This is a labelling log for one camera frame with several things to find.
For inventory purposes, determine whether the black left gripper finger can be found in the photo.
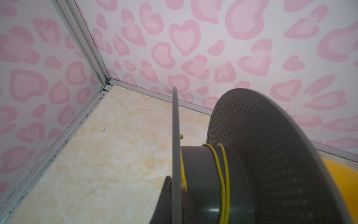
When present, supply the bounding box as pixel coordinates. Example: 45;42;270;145
149;176;172;224

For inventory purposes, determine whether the yellow thin cable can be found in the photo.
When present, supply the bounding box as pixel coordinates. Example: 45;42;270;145
178;134;231;224

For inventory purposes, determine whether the dark grey cable spool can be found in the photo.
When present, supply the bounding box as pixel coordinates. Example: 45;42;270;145
170;88;353;224

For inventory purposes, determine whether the yellow plastic tray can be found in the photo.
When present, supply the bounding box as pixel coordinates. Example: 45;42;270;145
323;159;358;224

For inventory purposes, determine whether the aluminium corner frame post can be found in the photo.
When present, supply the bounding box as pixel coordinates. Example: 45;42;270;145
49;0;111;87

